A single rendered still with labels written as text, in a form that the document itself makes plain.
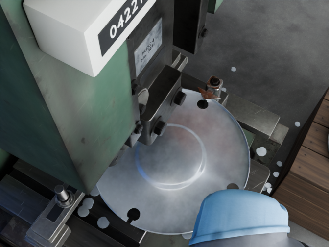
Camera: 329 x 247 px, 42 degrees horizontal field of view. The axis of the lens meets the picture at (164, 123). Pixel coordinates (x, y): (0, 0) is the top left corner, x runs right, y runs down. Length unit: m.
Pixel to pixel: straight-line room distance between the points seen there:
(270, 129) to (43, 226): 0.53
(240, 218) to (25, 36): 0.20
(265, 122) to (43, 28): 0.81
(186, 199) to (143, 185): 0.08
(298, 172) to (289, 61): 0.76
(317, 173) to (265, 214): 0.98
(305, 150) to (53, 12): 1.16
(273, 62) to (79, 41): 1.72
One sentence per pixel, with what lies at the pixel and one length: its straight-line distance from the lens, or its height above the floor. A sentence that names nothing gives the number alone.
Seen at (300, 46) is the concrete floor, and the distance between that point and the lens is 2.01.
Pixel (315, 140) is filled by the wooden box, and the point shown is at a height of 0.35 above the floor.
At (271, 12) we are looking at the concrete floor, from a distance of 2.11.
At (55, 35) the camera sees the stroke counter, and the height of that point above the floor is 1.32.
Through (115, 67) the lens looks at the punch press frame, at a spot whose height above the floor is 1.20.
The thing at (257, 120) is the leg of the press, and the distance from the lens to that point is 1.00.
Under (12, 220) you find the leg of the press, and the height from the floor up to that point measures 0.62.
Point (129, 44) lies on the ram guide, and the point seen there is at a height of 1.19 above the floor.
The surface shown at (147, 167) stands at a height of 0.79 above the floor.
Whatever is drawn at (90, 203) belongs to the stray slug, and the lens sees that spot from 0.84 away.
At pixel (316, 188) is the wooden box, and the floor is 0.32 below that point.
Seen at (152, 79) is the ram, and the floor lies 0.98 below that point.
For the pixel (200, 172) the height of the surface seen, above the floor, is 0.78.
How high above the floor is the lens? 1.49
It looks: 62 degrees down
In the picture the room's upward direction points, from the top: 1 degrees clockwise
